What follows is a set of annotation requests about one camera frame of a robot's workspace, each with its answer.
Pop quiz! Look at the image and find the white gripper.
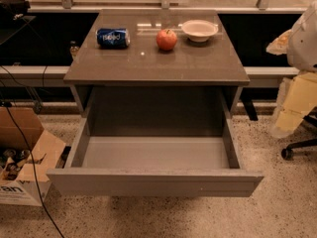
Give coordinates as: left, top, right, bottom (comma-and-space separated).
266, 1, 317, 139

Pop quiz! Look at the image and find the blue pepsi can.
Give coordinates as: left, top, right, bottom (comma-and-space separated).
96, 28, 130, 49

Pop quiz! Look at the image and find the grey cabinet with glossy top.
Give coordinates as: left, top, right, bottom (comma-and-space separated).
64, 9, 250, 109

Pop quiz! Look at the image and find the open grey top drawer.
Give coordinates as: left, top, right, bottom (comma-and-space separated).
46, 86, 264, 198

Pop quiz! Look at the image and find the black office chair base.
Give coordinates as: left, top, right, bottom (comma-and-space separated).
280, 113, 317, 161

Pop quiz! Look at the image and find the white bowl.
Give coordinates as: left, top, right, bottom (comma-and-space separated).
181, 20, 219, 43

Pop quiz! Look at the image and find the red apple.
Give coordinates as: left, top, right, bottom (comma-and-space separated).
157, 29, 177, 51

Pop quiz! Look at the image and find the small glass bottle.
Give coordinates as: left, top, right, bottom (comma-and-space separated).
69, 41, 79, 59

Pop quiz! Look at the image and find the black bag on desk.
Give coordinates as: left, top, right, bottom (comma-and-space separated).
0, 0, 31, 21

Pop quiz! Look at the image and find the cardboard box with cans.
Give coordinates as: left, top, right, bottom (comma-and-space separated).
0, 107, 65, 206

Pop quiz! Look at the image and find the black cable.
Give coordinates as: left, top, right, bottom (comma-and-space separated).
0, 64, 65, 238

